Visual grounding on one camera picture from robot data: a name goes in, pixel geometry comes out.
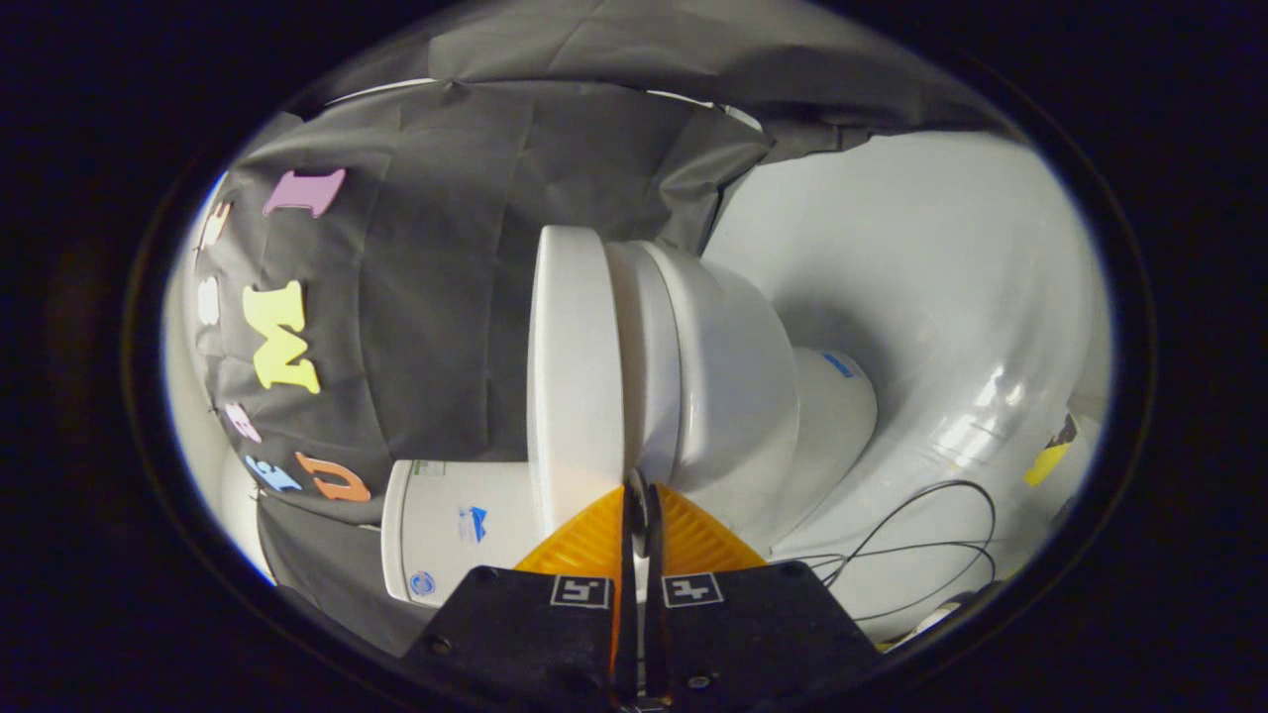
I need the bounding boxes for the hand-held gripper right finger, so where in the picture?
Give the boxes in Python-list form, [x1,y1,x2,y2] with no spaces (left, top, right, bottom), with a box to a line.
[644,483,883,709]

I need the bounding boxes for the white toilet bowl with seat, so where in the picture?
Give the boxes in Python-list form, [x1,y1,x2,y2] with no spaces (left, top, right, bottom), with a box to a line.
[604,240,879,558]

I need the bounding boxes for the white toilet lid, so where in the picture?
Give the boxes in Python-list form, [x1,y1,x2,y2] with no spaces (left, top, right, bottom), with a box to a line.
[526,226,628,543]

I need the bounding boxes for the yellow scrap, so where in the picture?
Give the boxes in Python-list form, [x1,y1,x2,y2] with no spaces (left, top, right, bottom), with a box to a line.
[1024,413,1080,487]

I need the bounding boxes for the thin black cable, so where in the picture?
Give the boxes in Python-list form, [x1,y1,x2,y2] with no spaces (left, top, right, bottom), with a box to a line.
[791,480,998,625]

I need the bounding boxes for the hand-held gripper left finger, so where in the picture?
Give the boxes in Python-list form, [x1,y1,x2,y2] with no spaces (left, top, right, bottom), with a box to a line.
[401,483,640,709]

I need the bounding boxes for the black backdrop cloth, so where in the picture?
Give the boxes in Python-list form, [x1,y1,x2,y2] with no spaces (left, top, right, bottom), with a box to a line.
[186,0,997,657]

